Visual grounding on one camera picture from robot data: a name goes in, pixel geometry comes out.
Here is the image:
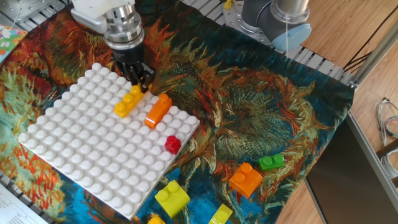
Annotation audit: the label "small lime single-stud block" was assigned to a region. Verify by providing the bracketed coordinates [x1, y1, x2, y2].
[208, 203, 234, 224]

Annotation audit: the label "white zip tie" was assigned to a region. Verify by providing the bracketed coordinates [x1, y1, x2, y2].
[284, 20, 290, 58]

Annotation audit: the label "small red block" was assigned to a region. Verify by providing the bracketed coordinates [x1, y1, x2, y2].
[164, 135, 182, 156]

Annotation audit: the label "slim orange sloped block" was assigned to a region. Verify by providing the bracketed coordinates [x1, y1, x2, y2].
[144, 93, 173, 130]

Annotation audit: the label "colourful sunflower pattern rug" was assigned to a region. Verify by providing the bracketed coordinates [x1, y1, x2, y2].
[0, 0, 355, 224]

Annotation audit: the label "large yellow four-stud block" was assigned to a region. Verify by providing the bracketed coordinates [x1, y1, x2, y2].
[147, 213, 167, 224]

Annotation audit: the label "colourful flower card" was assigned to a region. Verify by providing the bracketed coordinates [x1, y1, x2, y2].
[0, 24, 28, 64]

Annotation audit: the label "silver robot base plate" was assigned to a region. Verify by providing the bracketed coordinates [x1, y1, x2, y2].
[222, 1, 274, 47]

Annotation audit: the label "white wire bundle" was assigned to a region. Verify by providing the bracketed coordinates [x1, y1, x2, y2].
[376, 98, 398, 180]

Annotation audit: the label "white studded baseplate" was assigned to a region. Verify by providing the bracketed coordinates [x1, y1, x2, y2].
[17, 62, 201, 221]

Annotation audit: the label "white and silver wrist adapter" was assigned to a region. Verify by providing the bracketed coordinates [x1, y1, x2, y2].
[70, 0, 146, 50]

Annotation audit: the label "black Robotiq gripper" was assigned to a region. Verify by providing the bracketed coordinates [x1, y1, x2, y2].
[111, 42, 157, 94]

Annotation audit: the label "slim yellow four-stud block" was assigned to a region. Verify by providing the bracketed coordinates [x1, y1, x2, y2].
[113, 83, 153, 119]

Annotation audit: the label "black floor cables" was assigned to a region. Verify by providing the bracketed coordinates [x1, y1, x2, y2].
[343, 6, 398, 73]

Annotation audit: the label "large lime two-stud block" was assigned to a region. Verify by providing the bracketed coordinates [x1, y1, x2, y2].
[154, 180, 191, 219]

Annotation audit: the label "orange two-stud block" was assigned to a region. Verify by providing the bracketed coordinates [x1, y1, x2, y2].
[229, 162, 263, 199]

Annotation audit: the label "white printed paper sheet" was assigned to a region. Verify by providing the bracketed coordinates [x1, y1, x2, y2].
[0, 183, 48, 224]

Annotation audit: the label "aluminium frame beam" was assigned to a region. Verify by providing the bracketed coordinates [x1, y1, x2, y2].
[348, 26, 398, 91]

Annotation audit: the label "small green two-stud block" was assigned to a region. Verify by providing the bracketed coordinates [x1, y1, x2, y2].
[257, 153, 285, 172]

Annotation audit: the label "black monitor panel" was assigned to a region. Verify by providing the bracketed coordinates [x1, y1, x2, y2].
[303, 111, 398, 224]

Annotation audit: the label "perforated metal plate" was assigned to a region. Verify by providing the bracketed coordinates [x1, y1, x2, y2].
[0, 0, 68, 24]

